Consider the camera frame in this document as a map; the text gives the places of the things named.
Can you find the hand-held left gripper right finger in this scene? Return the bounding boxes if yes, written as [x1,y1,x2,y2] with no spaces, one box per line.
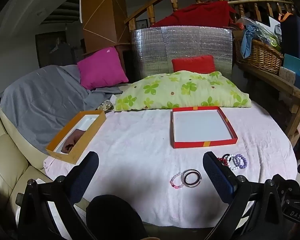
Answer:
[202,151,283,240]

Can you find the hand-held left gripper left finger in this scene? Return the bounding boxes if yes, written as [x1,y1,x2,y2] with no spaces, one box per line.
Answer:
[17,151,100,240]

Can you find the white bead bracelet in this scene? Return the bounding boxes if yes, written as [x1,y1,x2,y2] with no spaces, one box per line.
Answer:
[224,154,238,170]

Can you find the purple bead bracelet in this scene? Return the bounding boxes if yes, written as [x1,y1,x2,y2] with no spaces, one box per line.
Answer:
[234,154,248,169]

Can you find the silver bangle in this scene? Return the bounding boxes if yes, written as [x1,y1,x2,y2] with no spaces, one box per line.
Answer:
[181,169,200,186]

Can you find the red cardboard box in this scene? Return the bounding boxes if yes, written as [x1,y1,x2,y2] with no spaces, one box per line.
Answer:
[170,106,238,149]

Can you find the orange cardboard box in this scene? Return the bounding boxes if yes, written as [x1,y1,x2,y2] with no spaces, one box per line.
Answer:
[45,110,107,165]

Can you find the brown cloth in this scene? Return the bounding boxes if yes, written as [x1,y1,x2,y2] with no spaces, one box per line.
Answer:
[61,129,87,153]

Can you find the person's dark-clothed leg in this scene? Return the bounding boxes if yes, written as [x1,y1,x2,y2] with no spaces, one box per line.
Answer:
[86,194,149,240]

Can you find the pink blanket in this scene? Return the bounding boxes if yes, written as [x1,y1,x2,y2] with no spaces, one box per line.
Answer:
[44,105,298,229]

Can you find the small patterned cloth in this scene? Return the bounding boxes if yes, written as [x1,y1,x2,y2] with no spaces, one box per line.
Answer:
[97,99,115,111]

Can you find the beige leather sofa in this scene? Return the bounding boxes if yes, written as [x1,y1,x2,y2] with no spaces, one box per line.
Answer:
[0,107,90,230]

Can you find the grey blanket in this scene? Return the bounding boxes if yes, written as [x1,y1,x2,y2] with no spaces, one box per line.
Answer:
[0,64,123,153]

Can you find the green floral pillow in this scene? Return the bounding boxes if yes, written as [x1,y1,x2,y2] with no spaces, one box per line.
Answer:
[114,71,252,112]

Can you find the wooden bench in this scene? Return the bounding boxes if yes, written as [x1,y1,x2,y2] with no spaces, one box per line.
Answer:
[236,62,300,148]

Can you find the magenta pillow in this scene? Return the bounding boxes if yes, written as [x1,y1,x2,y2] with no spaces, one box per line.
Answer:
[77,47,129,90]

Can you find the red cushion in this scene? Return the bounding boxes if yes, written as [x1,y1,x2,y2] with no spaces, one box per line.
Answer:
[172,55,217,73]

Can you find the small white box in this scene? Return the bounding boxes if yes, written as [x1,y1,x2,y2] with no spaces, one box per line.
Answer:
[279,67,296,85]

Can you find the wicker basket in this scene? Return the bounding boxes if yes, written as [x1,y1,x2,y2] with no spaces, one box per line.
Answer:
[234,39,284,75]

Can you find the blue box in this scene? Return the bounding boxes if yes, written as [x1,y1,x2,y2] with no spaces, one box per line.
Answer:
[283,54,300,83]

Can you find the silver foil insulation sheet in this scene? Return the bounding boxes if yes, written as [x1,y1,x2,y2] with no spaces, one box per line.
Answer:
[130,26,233,83]

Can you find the blue cloth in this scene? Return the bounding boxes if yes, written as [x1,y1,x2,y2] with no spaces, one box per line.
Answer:
[241,25,260,59]

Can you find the yellow-green plastic bag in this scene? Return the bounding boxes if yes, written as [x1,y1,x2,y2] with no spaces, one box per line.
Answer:
[259,29,282,52]

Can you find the navy garment with orange collar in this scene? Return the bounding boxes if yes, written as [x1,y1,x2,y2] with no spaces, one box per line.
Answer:
[277,11,300,62]

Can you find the red cloth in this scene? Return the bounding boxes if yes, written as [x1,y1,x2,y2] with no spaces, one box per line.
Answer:
[152,1,237,28]

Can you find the brown wooden cabinet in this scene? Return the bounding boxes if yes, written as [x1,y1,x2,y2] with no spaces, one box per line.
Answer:
[80,0,130,55]

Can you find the pink bead bracelet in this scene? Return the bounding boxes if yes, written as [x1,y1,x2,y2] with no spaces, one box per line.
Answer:
[170,172,186,189]

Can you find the dark wall picture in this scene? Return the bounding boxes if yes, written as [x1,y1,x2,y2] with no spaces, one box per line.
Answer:
[35,31,73,68]

